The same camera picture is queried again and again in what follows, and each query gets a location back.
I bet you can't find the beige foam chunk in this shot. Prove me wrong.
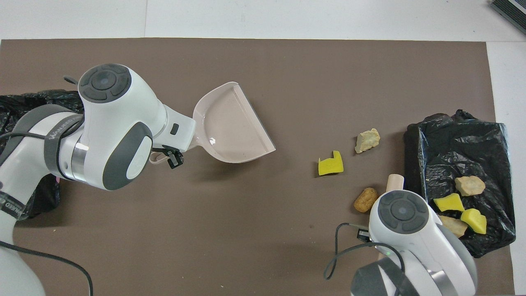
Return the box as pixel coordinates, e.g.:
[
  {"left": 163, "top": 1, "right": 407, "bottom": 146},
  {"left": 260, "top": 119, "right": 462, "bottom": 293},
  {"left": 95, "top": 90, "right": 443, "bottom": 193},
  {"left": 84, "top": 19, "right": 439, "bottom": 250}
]
[
  {"left": 454, "top": 176, "right": 486, "bottom": 197},
  {"left": 355, "top": 128, "right": 381, "bottom": 154},
  {"left": 438, "top": 215, "right": 468, "bottom": 238}
]

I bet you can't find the grey ribbed object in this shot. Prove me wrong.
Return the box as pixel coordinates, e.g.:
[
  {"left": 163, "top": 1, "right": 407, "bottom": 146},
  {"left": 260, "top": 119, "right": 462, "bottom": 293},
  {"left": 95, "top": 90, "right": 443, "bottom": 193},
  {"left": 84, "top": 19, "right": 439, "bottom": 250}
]
[{"left": 490, "top": 0, "right": 526, "bottom": 35}]

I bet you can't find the brown cork lump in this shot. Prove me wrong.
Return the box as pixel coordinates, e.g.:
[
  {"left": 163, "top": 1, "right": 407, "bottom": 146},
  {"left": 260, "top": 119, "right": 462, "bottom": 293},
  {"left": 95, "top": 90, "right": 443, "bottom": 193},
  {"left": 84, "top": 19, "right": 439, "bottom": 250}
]
[{"left": 353, "top": 188, "right": 379, "bottom": 213}]

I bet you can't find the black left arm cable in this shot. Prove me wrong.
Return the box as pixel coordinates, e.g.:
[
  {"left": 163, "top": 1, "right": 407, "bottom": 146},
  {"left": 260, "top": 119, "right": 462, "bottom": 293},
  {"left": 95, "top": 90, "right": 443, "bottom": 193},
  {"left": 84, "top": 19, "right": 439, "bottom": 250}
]
[{"left": 0, "top": 75, "right": 94, "bottom": 296}]

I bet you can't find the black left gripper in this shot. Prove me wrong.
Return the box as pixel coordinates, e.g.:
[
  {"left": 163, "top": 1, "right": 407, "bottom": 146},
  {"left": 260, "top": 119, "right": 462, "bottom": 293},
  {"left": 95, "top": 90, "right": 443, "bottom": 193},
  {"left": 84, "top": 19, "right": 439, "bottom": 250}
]
[{"left": 153, "top": 145, "right": 185, "bottom": 170}]

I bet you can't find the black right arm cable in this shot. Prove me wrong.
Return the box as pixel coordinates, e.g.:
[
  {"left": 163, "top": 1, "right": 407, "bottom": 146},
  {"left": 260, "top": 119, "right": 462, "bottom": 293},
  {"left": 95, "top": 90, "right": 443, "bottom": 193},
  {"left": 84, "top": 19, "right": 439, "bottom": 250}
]
[{"left": 324, "top": 223, "right": 405, "bottom": 280}]

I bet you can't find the black trash bag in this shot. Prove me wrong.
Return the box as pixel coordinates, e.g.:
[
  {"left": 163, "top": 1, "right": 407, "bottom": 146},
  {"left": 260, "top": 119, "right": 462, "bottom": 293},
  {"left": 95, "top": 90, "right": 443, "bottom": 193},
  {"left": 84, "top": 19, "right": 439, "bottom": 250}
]
[
  {"left": 403, "top": 109, "right": 517, "bottom": 258},
  {"left": 0, "top": 90, "right": 85, "bottom": 218}
]

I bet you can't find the brown table mat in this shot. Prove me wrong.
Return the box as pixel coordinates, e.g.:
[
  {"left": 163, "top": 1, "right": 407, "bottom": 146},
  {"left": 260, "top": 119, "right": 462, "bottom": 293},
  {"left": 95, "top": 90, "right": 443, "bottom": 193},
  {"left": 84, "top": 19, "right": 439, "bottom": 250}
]
[{"left": 0, "top": 38, "right": 516, "bottom": 296}]

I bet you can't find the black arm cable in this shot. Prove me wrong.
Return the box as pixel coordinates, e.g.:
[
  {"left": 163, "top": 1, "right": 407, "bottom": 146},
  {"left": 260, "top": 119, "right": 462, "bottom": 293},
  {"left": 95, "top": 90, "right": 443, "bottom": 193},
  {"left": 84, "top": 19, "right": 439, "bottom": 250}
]
[
  {"left": 324, "top": 223, "right": 405, "bottom": 280},
  {"left": 0, "top": 75, "right": 94, "bottom": 296}
]

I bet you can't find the beige plastic dustpan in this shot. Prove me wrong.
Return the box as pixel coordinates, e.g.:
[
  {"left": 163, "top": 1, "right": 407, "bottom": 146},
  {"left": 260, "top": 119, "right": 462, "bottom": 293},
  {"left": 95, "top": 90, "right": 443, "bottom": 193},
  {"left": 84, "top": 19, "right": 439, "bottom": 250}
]
[{"left": 149, "top": 81, "right": 276, "bottom": 165}]

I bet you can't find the notched yellow sponge piece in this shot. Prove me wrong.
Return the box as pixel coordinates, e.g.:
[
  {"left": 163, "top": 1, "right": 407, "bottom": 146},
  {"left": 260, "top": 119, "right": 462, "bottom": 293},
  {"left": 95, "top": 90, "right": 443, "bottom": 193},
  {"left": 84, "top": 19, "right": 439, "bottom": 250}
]
[{"left": 318, "top": 150, "right": 344, "bottom": 176}]

